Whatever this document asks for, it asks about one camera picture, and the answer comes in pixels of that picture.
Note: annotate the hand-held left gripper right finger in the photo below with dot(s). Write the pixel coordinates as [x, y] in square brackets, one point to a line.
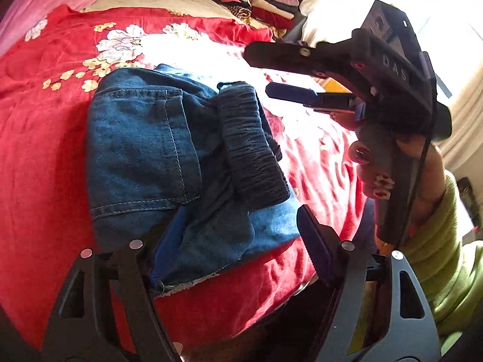
[317, 249]

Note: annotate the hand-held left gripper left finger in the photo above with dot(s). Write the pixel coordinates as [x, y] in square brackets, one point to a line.
[168, 249]

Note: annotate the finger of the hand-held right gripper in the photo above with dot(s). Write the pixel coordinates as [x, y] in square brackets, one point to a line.
[294, 92]
[283, 55]

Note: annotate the blue denim pants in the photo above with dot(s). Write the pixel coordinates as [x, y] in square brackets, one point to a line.
[143, 139]

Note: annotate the person's right forearm green sleeve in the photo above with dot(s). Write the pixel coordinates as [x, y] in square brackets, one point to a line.
[449, 271]

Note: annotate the person's right hand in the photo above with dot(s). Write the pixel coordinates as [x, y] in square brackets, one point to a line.
[368, 162]

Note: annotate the pile of folded clothes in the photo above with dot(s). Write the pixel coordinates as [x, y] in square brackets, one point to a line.
[256, 0]

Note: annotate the red floral blanket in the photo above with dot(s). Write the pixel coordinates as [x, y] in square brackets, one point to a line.
[37, 139]

